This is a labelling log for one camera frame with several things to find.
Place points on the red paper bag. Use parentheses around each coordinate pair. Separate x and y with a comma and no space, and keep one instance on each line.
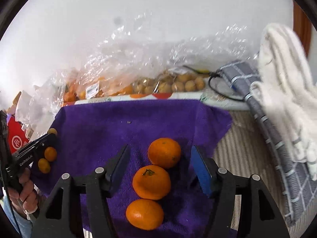
(17,138)

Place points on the grey checked folded cloth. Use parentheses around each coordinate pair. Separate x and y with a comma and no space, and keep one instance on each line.
(277,153)

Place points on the small mandarin orange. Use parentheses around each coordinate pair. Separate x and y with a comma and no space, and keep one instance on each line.
(44,165)
(52,131)
(50,153)

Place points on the clear plastic bag of oranges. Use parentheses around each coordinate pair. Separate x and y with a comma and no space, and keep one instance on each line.
(99,84)

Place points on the large mandarin orange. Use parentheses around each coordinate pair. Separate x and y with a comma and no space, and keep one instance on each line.
(145,214)
(164,153)

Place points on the mandarin orange with green stem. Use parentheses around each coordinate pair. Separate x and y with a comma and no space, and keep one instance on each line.
(151,182)

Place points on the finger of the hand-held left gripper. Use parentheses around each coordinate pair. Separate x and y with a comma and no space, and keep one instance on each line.
(47,142)

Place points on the white striped towel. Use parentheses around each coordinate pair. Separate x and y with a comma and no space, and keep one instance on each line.
(284,84)

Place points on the person's blue jeans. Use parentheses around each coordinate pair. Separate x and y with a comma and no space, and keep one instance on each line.
(11,218)

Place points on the cardboard box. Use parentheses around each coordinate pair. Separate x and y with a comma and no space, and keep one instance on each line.
(14,101)

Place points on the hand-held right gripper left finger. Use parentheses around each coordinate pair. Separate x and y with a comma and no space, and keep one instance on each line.
(121,163)

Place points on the purple towel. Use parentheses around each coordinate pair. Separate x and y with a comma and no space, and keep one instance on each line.
(118,129)

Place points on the brown wooden door frame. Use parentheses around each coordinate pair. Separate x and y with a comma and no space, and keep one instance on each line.
(302,29)

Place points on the clear plastic bag of longans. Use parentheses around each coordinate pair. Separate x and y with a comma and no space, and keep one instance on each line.
(173,79)

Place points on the person's left hand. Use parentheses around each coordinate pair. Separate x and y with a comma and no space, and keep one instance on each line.
(27,193)

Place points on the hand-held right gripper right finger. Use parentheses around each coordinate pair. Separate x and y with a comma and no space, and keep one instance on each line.
(201,171)

